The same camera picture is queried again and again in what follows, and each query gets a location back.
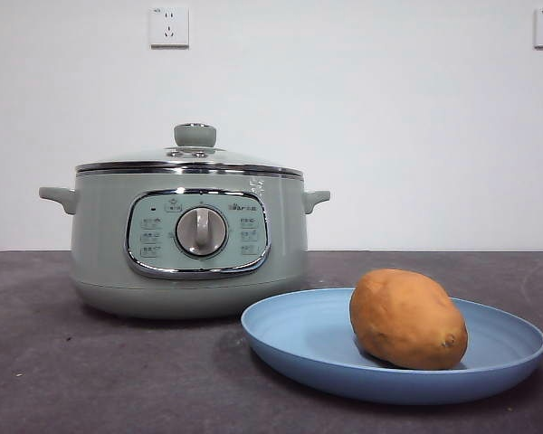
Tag blue round plate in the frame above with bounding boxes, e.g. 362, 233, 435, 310
240, 287, 543, 406

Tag pale green electric steamer pot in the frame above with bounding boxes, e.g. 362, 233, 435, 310
38, 167, 332, 320

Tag glass lid with green knob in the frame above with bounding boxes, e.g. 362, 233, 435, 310
74, 121, 306, 176

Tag brown potato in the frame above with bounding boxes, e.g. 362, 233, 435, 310
348, 268, 470, 372

